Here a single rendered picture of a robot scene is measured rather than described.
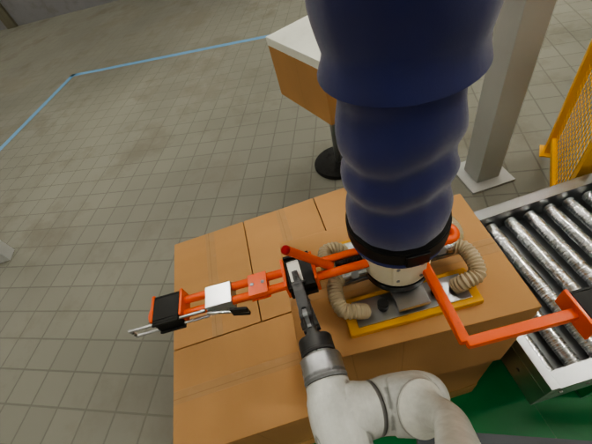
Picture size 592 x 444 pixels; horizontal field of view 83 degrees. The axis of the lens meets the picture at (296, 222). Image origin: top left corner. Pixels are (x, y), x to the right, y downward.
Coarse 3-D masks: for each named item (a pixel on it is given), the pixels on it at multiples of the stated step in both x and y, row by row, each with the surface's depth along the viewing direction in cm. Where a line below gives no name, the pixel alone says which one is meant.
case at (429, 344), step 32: (480, 224) 98; (352, 288) 93; (480, 288) 86; (512, 288) 84; (320, 320) 90; (480, 320) 81; (512, 320) 83; (352, 352) 82; (384, 352) 85; (416, 352) 90; (448, 352) 95; (480, 352) 100
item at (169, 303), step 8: (160, 296) 87; (168, 296) 87; (176, 296) 86; (184, 296) 87; (152, 304) 86; (160, 304) 86; (168, 304) 85; (176, 304) 84; (184, 304) 86; (152, 312) 85; (160, 312) 84; (168, 312) 83; (176, 312) 83; (152, 320) 83; (184, 320) 85
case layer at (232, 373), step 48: (336, 192) 180; (192, 240) 181; (240, 240) 173; (288, 240) 167; (192, 288) 161; (192, 336) 145; (240, 336) 140; (288, 336) 136; (192, 384) 132; (240, 384) 128; (288, 384) 124; (192, 432) 121; (240, 432) 118; (288, 432) 127
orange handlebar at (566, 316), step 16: (448, 240) 81; (336, 256) 85; (272, 272) 86; (320, 272) 83; (336, 272) 82; (432, 272) 76; (240, 288) 87; (256, 288) 83; (272, 288) 83; (432, 288) 75; (448, 304) 71; (448, 320) 70; (528, 320) 66; (544, 320) 65; (560, 320) 65; (576, 320) 65; (464, 336) 66; (480, 336) 66; (496, 336) 65; (512, 336) 65
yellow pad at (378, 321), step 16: (448, 272) 88; (448, 288) 85; (368, 304) 87; (384, 304) 84; (432, 304) 84; (464, 304) 82; (352, 320) 86; (368, 320) 85; (384, 320) 84; (400, 320) 83; (416, 320) 83; (352, 336) 84
